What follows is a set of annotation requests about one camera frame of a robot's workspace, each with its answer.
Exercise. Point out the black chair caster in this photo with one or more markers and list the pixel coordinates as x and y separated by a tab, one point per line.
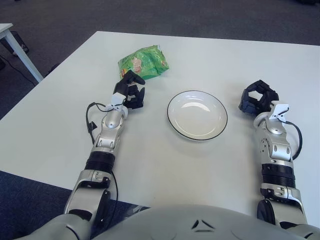
51	70

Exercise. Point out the grey robot torso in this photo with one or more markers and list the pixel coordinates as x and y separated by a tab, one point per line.
175	225

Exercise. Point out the black box under side table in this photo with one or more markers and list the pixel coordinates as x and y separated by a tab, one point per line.
21	42

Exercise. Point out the green snack bag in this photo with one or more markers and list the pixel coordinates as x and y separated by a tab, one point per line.
147	61

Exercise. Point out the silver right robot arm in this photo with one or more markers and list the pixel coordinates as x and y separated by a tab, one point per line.
275	147

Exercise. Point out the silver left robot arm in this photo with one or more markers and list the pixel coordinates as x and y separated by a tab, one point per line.
110	125

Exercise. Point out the white side table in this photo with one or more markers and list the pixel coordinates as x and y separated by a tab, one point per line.
25	57

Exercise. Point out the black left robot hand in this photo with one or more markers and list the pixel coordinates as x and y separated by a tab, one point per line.
122	86

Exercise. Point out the white plate with black rim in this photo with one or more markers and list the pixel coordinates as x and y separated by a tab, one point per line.
197	117

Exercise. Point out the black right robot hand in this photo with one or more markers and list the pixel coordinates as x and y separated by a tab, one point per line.
271	96

